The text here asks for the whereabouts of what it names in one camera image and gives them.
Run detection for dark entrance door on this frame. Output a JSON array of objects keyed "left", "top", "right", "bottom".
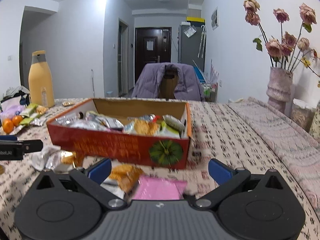
[{"left": 135, "top": 27, "right": 172, "bottom": 83}]

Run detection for green snack bar packet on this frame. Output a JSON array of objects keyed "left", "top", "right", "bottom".
[{"left": 20, "top": 103, "right": 38, "bottom": 118}]

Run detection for wooden chair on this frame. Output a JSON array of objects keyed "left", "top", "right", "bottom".
[{"left": 158, "top": 71, "right": 178, "bottom": 100}]

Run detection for orange cardboard box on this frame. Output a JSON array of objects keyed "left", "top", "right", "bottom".
[{"left": 47, "top": 98, "right": 192, "bottom": 169}]

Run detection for yellow thermos bottle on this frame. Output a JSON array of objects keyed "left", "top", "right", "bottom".
[{"left": 28, "top": 50, "right": 55, "bottom": 108}]

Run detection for orange cracker snack packet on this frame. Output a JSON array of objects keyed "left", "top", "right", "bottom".
[{"left": 123, "top": 119, "right": 160, "bottom": 136}]

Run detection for grey refrigerator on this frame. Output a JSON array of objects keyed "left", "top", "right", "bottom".
[{"left": 177, "top": 21, "right": 206, "bottom": 72}]

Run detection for dried pink roses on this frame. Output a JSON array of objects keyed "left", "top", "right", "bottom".
[{"left": 243, "top": 0, "right": 318, "bottom": 71}]

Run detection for pink ceramic vase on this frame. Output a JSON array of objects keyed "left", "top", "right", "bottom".
[{"left": 266, "top": 67, "right": 293, "bottom": 113}]

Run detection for speckled small vase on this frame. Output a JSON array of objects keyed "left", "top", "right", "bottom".
[{"left": 309, "top": 103, "right": 320, "bottom": 142}]

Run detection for yellow flower branches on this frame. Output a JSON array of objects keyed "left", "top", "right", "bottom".
[{"left": 300, "top": 56, "right": 320, "bottom": 88}]

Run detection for wall picture frame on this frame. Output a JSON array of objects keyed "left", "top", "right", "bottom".
[{"left": 211, "top": 7, "right": 219, "bottom": 30}]

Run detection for orange mandarin back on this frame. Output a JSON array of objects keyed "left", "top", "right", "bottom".
[{"left": 12, "top": 115, "right": 24, "bottom": 127}]

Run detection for pink folded runner cloth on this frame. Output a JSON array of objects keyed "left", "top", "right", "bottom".
[{"left": 228, "top": 98, "right": 319, "bottom": 212}]

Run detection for purple jacket on chair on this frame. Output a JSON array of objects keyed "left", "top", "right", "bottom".
[{"left": 132, "top": 62, "right": 205, "bottom": 101}]

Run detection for yellow box on fridge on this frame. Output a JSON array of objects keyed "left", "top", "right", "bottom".
[{"left": 186, "top": 16, "right": 205, "bottom": 23}]

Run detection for small snack near bottle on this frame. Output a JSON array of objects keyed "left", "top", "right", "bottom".
[{"left": 62, "top": 101, "right": 75, "bottom": 107}]

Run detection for orange mandarin front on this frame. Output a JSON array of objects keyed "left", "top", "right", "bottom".
[{"left": 2, "top": 119, "right": 15, "bottom": 134}]

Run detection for green yellow snack packet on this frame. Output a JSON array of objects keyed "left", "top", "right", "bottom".
[{"left": 156, "top": 115, "right": 185, "bottom": 139}]

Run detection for red white noodle packet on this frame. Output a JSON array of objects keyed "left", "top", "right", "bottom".
[{"left": 127, "top": 114, "right": 162, "bottom": 122}]

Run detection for cracker packet on table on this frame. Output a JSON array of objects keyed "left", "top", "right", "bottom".
[{"left": 45, "top": 151, "right": 76, "bottom": 173}]

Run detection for orange mandarin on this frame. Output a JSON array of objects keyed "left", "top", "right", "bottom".
[
  {"left": 12, "top": 115, "right": 24, "bottom": 127},
  {"left": 2, "top": 119, "right": 15, "bottom": 134}
]

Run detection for silver snack packet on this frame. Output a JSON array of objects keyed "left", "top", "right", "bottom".
[{"left": 31, "top": 145, "right": 61, "bottom": 171}]

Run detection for pink snack packet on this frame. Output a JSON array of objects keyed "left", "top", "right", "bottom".
[{"left": 132, "top": 176, "right": 188, "bottom": 200}]

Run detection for glass jar with grains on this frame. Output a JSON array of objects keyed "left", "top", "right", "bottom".
[{"left": 291, "top": 99, "right": 316, "bottom": 132}]

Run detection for large silver yellow snack bag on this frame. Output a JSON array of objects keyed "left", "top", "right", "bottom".
[{"left": 85, "top": 111, "right": 124, "bottom": 131}]

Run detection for patterned table cloth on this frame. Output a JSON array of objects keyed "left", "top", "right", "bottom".
[{"left": 1, "top": 101, "right": 319, "bottom": 239}]

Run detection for white snack packet back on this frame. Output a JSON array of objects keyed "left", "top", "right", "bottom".
[{"left": 55, "top": 114, "right": 107, "bottom": 131}]

